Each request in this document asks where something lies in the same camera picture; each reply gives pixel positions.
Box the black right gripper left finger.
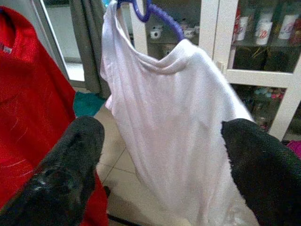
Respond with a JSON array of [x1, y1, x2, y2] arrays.
[[0, 116, 105, 226]]

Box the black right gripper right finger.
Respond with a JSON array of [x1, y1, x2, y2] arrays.
[[221, 118, 301, 226]]

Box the blue plastic hanger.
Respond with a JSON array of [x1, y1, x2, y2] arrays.
[[116, 0, 185, 42]]

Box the magenta cloth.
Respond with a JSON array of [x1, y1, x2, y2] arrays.
[[285, 140, 301, 161]]

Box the teal floor mat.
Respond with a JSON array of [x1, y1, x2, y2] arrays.
[[73, 91, 108, 118]]

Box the red printed t-shirt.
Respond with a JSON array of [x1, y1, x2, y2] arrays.
[[0, 6, 111, 226]]

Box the white glass cabinet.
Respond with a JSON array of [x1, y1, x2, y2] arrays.
[[128, 0, 301, 142]]

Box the white t-shirt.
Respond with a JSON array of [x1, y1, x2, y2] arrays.
[[100, 0, 259, 226]]

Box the grey curtain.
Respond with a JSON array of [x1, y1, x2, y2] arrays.
[[70, 0, 111, 99]]

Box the sliding glass door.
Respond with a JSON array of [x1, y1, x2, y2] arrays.
[[30, 0, 86, 82]]

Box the white printed cup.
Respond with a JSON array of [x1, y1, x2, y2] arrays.
[[236, 16, 249, 41], [278, 14, 296, 40], [255, 21, 273, 45]]

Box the small white figurine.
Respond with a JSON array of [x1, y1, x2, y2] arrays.
[[182, 25, 200, 39]]

